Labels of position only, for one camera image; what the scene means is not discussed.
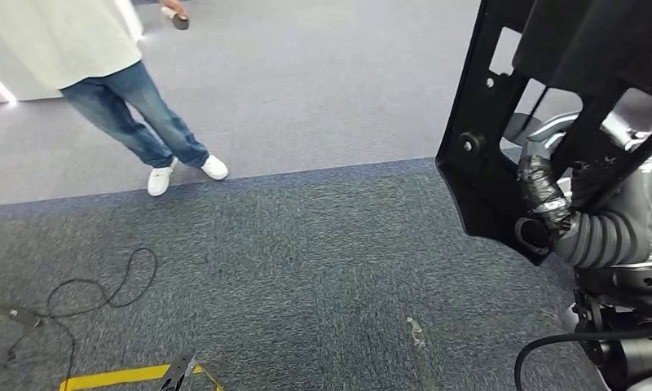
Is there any person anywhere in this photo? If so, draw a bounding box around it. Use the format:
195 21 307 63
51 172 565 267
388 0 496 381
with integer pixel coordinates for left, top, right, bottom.
0 0 230 198

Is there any black slotted plastic panel part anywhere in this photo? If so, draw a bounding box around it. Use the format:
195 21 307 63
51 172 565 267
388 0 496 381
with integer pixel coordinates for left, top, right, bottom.
435 0 652 266

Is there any clear tape scrap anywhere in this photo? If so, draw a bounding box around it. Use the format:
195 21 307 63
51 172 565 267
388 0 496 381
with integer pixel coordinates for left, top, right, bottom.
407 317 427 349

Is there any grey handheld controller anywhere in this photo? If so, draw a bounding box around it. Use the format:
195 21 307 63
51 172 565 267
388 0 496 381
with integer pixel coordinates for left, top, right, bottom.
161 6 191 31

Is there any person's hand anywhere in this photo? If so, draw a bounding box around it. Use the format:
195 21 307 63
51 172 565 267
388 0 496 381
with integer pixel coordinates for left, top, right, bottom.
158 0 190 20

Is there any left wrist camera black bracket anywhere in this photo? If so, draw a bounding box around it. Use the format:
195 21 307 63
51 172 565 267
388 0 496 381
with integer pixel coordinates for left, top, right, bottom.
158 354 197 391

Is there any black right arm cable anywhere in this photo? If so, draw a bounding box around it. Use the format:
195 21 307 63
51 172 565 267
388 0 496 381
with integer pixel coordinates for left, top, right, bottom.
513 327 652 391

